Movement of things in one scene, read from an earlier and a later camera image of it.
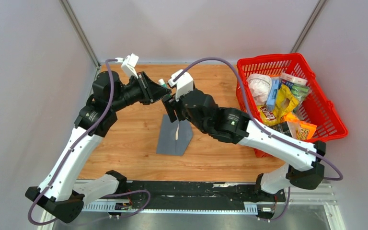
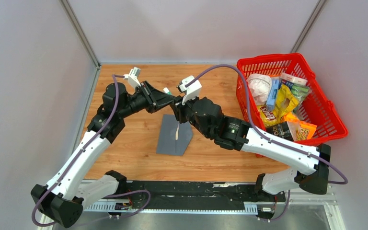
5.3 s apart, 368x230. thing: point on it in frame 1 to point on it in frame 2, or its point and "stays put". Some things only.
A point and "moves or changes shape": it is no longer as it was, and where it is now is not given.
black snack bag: [282, 127] stays put
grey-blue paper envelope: [167, 143] stays put
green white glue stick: [162, 83] moves or changes shape
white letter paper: [177, 132] stays put
